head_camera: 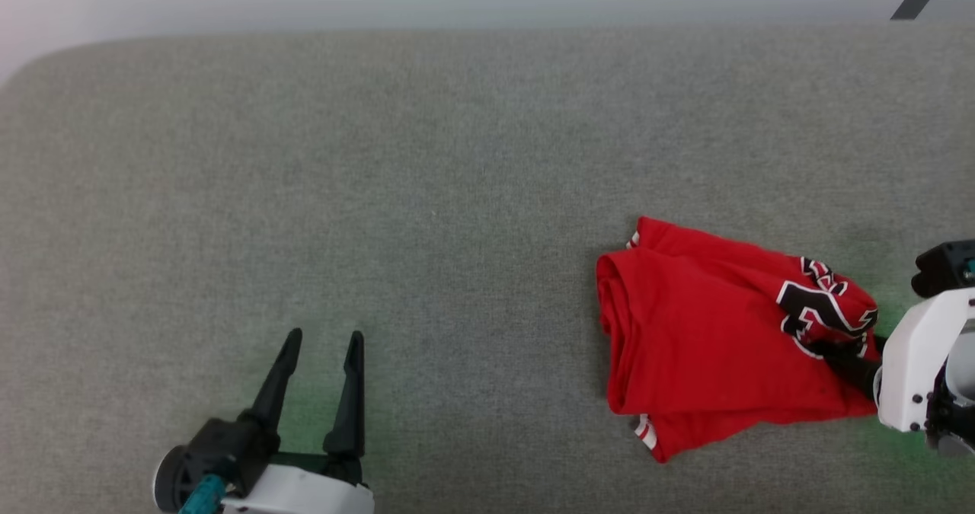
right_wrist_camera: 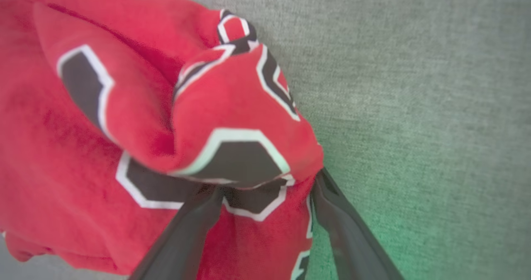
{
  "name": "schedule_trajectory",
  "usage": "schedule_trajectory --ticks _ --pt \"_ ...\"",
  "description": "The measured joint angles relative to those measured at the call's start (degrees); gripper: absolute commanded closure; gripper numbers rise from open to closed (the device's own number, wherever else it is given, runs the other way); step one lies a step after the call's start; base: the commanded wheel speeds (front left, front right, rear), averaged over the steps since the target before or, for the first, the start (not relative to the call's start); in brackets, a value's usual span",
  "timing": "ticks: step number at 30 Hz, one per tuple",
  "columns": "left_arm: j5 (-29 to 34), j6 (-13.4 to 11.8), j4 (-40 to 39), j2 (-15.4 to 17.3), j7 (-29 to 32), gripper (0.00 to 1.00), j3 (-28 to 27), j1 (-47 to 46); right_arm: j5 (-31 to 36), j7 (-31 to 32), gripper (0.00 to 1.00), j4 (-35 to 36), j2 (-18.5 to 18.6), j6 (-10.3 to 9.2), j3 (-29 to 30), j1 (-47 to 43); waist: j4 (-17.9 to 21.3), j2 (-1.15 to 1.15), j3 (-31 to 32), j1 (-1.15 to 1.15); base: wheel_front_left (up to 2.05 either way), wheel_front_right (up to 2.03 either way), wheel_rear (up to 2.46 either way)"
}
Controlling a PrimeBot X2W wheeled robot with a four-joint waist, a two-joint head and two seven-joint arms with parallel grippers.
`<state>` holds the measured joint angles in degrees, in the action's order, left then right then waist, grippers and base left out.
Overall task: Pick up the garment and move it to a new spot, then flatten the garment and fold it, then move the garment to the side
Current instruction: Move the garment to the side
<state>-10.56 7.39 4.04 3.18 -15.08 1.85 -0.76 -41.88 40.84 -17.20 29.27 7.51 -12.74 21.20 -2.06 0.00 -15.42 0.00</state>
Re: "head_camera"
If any red and white jersey shirt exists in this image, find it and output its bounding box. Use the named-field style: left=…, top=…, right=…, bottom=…
left=596, top=216, right=884, bottom=464

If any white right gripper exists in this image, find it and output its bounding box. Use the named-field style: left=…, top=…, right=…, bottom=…
left=814, top=288, right=975, bottom=454

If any teal cable connector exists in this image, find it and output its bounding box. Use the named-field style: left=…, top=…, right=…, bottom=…
left=177, top=474, right=228, bottom=514

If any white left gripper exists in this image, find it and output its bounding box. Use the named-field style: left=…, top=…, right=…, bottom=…
left=221, top=328, right=374, bottom=514

